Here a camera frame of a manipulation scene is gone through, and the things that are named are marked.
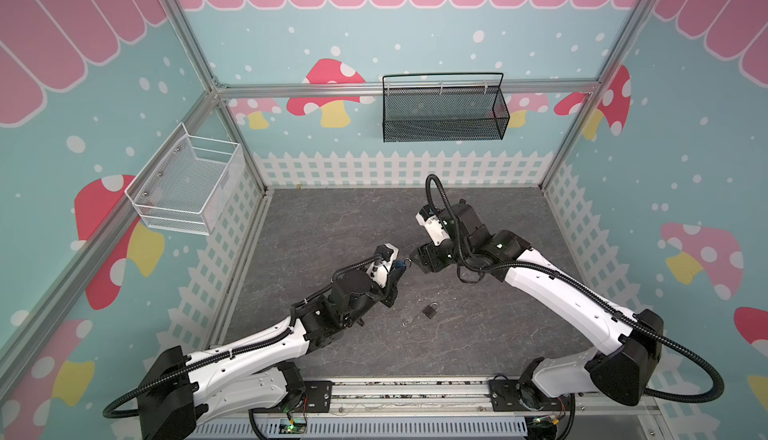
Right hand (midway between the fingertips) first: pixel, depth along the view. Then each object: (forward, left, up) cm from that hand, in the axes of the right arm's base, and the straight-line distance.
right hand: (420, 250), depth 75 cm
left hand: (-4, +5, -2) cm, 7 cm away
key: (-10, +3, -23) cm, 25 cm away
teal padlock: (-4, +5, 0) cm, 7 cm away
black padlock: (-6, -4, -23) cm, 25 cm away
